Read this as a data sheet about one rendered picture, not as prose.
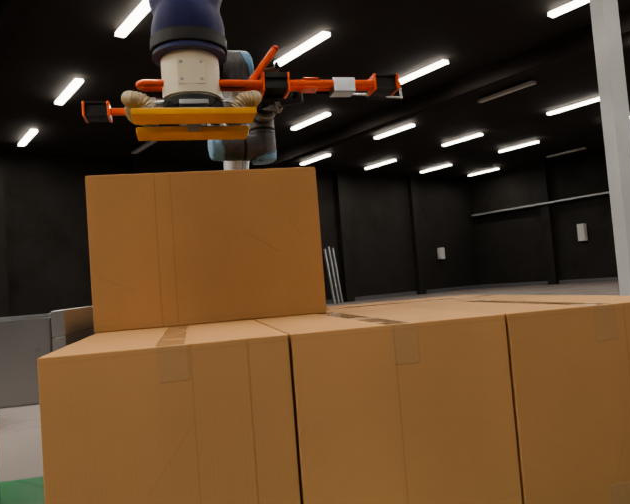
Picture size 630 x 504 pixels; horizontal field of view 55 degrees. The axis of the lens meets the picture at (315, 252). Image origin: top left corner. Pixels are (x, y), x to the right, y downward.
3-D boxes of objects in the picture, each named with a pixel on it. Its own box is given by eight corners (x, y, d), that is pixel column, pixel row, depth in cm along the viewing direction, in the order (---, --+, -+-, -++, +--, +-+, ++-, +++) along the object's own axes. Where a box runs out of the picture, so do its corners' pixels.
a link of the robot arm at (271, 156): (243, 166, 218) (240, 132, 218) (274, 166, 221) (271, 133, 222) (248, 161, 209) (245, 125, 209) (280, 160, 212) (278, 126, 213)
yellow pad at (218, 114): (130, 115, 162) (129, 96, 162) (133, 125, 172) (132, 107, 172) (256, 113, 169) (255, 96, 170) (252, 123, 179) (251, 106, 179)
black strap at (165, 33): (148, 38, 167) (147, 24, 168) (152, 68, 190) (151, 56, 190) (230, 39, 172) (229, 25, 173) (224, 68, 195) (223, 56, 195)
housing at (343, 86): (334, 90, 186) (333, 76, 187) (329, 97, 193) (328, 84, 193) (356, 90, 188) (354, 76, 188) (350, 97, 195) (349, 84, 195)
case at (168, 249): (93, 333, 152) (84, 175, 154) (114, 325, 191) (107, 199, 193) (327, 312, 163) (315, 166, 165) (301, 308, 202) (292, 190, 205)
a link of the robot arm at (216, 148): (187, 42, 246) (212, 142, 203) (217, 44, 250) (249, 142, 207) (186, 68, 254) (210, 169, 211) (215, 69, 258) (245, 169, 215)
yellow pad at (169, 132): (135, 133, 180) (134, 116, 181) (138, 141, 190) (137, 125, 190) (249, 131, 188) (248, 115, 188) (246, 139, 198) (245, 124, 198)
